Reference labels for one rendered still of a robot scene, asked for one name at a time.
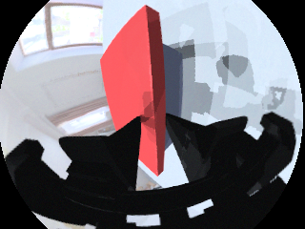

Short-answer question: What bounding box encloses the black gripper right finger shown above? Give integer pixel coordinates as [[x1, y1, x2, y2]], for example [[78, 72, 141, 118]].
[[165, 114, 248, 182]]

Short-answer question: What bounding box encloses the red square lid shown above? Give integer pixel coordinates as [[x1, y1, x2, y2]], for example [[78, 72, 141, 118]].
[[100, 5, 165, 176]]

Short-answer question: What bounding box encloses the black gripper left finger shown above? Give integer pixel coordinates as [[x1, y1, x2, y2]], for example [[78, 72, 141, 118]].
[[58, 115, 142, 191]]

